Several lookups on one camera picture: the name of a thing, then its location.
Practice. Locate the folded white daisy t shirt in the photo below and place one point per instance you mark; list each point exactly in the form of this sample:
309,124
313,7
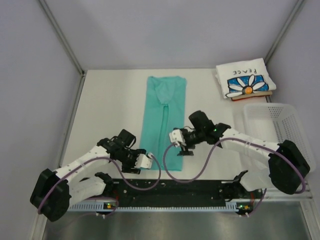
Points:
243,78

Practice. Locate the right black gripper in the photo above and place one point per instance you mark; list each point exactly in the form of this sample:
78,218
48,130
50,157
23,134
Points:
185,151

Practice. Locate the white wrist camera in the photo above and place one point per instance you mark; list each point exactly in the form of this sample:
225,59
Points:
144,161
176,138

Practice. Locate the aluminium frame post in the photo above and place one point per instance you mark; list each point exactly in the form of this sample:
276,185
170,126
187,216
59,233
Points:
289,21
60,36

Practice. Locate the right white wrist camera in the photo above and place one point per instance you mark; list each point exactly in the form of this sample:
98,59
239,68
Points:
176,138

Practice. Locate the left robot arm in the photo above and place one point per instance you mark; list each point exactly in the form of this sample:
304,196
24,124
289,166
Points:
57,190

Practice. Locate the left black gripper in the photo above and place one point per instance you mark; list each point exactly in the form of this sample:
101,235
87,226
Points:
130,168

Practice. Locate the right aluminium frame post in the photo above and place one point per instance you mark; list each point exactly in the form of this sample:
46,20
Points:
289,21

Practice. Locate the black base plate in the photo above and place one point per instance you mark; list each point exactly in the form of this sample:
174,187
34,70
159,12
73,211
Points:
168,193

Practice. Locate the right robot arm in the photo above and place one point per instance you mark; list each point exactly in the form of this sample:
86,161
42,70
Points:
281,164

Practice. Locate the white plastic basket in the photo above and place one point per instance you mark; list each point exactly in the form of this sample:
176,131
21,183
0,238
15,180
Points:
276,122

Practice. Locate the folded red t shirt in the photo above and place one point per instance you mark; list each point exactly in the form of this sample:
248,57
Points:
252,95

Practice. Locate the left aluminium frame post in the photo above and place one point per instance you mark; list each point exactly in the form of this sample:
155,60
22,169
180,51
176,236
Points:
60,36

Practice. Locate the teal t shirt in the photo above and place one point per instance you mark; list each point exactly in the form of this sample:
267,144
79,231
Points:
164,110

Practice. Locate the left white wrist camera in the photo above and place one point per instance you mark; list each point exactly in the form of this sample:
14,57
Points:
144,161

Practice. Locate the light blue cable duct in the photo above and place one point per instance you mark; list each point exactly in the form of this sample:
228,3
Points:
103,207

